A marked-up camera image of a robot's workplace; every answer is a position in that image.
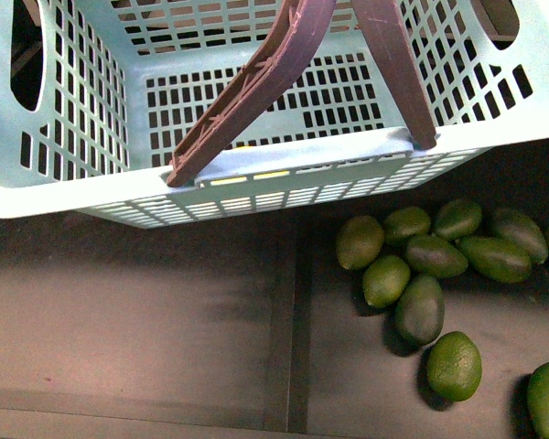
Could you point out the light teal plastic basket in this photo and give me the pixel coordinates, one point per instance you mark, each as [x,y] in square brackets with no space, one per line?
[358,98]

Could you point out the yellow mango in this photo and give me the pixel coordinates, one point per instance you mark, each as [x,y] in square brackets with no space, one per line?
[246,163]

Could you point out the black avocado tray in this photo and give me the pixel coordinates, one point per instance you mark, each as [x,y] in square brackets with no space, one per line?
[362,371]

